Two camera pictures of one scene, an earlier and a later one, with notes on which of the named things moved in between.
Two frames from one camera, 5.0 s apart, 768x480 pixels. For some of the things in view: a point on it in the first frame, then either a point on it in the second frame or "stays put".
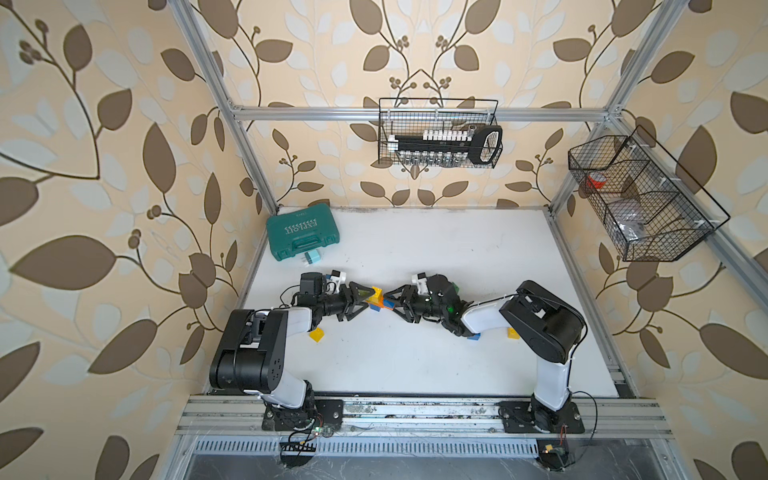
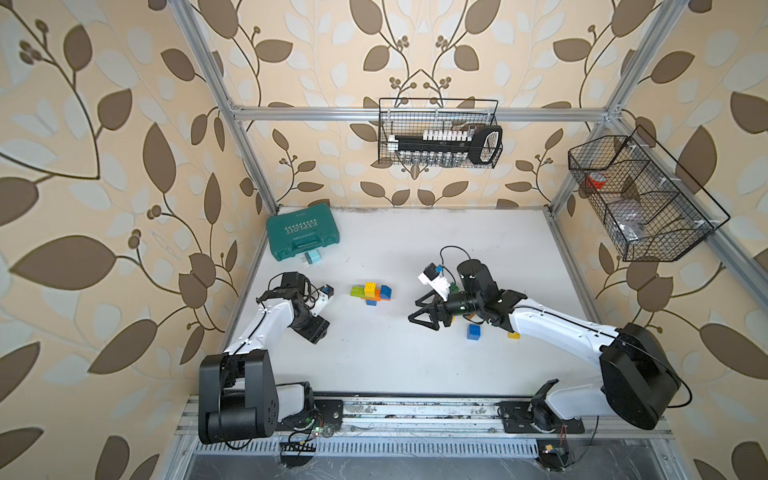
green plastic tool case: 301,231 stays put
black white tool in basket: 448,147 stays put
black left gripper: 348,304 to 315,329
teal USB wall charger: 312,256 stays put
